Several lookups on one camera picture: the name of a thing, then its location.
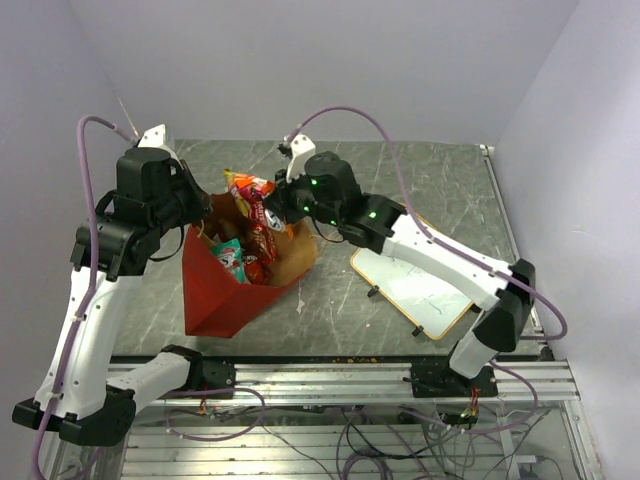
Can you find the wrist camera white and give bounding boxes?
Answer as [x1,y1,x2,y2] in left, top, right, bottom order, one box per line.
[278,133,316,183]
[137,124,175,151]

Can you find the aluminium rail frame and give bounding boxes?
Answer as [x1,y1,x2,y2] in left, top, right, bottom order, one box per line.
[92,357,604,479]

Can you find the small whiteboard yellow frame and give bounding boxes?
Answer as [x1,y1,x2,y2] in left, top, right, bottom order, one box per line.
[349,212,476,342]

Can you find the orange Fox's candy bag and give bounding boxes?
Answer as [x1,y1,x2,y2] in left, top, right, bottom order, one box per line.
[224,169,275,221]

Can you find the teal Fox's candy bag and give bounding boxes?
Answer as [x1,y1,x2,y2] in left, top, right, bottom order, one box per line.
[210,238,249,284]

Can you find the red noodle snack bag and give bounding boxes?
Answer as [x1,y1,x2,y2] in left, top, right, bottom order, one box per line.
[246,199,277,266]

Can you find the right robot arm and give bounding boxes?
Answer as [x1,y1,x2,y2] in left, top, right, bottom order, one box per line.
[265,145,535,396]

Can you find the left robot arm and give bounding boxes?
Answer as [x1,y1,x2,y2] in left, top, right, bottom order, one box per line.
[12,146,211,447]

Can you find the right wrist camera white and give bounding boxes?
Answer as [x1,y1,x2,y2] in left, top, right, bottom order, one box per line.
[278,133,316,183]

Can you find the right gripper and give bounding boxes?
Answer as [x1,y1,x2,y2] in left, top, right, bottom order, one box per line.
[264,162,342,227]

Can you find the red paper bag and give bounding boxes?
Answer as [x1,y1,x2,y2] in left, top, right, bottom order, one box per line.
[182,193,318,338]

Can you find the loose wires under table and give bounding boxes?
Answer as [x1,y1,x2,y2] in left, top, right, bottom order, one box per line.
[164,387,551,480]

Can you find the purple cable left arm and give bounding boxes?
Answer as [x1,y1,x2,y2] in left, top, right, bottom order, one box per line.
[29,115,139,480]

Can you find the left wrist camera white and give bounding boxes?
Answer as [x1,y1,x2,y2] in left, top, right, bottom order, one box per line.
[137,124,175,151]

